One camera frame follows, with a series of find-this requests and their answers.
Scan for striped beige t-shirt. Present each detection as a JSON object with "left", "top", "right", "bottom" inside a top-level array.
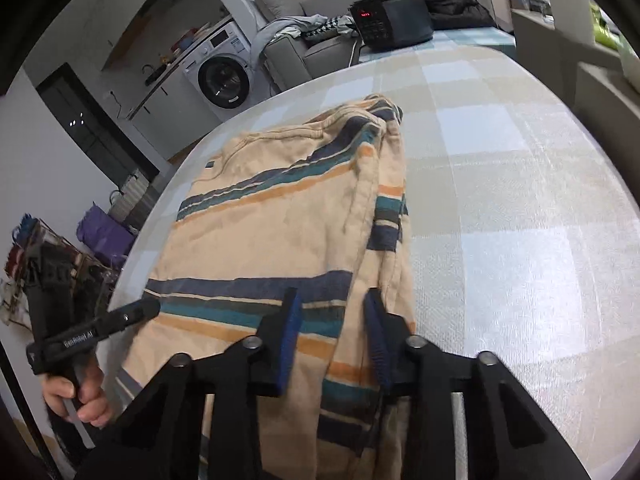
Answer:
[{"left": 115, "top": 94, "right": 414, "bottom": 479}]

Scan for grey clothes on sofa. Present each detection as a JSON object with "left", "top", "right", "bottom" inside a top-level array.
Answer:
[{"left": 250, "top": 14, "right": 358, "bottom": 68}]

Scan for person's left hand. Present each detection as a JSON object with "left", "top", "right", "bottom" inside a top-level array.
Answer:
[{"left": 40, "top": 356, "right": 114, "bottom": 428}]

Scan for wooden shoe rack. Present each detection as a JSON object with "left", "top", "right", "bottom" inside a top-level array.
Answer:
[{"left": 1, "top": 214, "right": 119, "bottom": 334}]

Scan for purple bag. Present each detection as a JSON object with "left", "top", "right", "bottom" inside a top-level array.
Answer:
[{"left": 76, "top": 204, "right": 134, "bottom": 269}]

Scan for woven laundry basket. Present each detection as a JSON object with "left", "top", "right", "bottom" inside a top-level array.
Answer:
[{"left": 107, "top": 169, "right": 160, "bottom": 234}]

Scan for plaid beige tablecloth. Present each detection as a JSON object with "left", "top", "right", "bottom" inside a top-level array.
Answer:
[{"left": 102, "top": 47, "right": 639, "bottom": 478}]

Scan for white front-load washing machine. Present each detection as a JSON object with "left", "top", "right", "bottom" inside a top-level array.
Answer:
[{"left": 180, "top": 21, "right": 270, "bottom": 122}]

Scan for grey sofa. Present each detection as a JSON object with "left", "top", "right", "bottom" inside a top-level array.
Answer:
[{"left": 250, "top": 0, "right": 498, "bottom": 90}]

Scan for black electric pressure cooker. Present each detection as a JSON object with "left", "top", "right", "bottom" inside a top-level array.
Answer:
[{"left": 349, "top": 0, "right": 434, "bottom": 51}]

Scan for teal plaid side table cloth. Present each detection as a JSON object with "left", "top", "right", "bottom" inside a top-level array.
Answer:
[{"left": 357, "top": 27, "right": 516, "bottom": 64}]

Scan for grey sofa cushion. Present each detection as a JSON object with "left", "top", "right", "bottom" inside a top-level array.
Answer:
[{"left": 254, "top": 0, "right": 306, "bottom": 22}]

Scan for grey curved counter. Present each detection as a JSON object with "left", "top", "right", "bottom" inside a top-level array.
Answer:
[{"left": 511, "top": 10, "right": 639, "bottom": 165}]

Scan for white bowl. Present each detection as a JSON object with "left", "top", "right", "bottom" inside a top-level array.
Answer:
[{"left": 618, "top": 36, "right": 640, "bottom": 92}]

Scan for green plastic bag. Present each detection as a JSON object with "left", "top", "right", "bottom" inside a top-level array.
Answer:
[{"left": 590, "top": 1, "right": 623, "bottom": 51}]

